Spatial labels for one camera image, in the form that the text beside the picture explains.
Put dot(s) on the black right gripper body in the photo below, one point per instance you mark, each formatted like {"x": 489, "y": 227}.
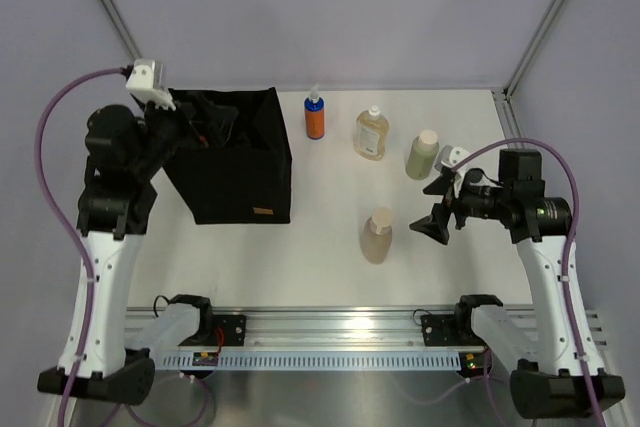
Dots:
{"x": 484, "y": 202}

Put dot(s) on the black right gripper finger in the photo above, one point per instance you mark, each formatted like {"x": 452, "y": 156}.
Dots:
{"x": 441, "y": 185}
{"x": 435, "y": 225}

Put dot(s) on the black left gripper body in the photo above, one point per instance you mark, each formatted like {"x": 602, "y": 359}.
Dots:
{"x": 166, "y": 131}

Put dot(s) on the beige pump bottle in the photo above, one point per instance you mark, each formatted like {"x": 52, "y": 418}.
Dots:
{"x": 376, "y": 237}

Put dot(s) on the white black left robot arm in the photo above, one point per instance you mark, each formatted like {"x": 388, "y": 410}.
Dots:
{"x": 125, "y": 152}

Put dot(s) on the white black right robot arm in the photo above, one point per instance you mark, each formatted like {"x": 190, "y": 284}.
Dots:
{"x": 560, "y": 374}

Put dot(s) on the black canvas bag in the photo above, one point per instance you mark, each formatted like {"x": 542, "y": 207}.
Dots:
{"x": 243, "y": 174}

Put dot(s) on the green bottle beige cap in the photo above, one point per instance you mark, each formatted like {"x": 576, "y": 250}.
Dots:
{"x": 423, "y": 152}

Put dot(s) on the clear amber soap bottle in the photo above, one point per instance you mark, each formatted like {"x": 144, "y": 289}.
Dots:
{"x": 371, "y": 131}

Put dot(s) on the orange blue spray bottle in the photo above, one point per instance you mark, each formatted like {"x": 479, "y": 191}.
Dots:
{"x": 314, "y": 114}

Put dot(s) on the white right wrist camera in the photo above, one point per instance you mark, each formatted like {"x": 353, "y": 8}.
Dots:
{"x": 448, "y": 164}

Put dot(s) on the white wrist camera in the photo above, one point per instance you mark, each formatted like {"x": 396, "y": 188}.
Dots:
{"x": 448, "y": 164}
{"x": 146, "y": 84}

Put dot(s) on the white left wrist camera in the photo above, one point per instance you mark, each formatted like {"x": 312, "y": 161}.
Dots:
{"x": 146, "y": 84}

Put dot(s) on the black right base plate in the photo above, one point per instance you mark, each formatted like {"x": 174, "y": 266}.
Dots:
{"x": 445, "y": 330}

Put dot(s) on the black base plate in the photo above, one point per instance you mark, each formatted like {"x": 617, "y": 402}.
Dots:
{"x": 228, "y": 328}
{"x": 445, "y": 330}

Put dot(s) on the right aluminium corner post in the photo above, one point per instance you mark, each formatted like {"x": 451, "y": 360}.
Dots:
{"x": 542, "y": 30}

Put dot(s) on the aluminium corner post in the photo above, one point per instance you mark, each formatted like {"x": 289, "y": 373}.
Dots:
{"x": 115, "y": 22}
{"x": 542, "y": 30}

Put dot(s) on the left aluminium corner post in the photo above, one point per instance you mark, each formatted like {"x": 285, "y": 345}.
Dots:
{"x": 115, "y": 22}

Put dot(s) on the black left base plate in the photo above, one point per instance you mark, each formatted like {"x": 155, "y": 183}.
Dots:
{"x": 228, "y": 328}

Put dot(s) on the white slotted cable duct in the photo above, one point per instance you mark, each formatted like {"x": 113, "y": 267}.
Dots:
{"x": 348, "y": 361}

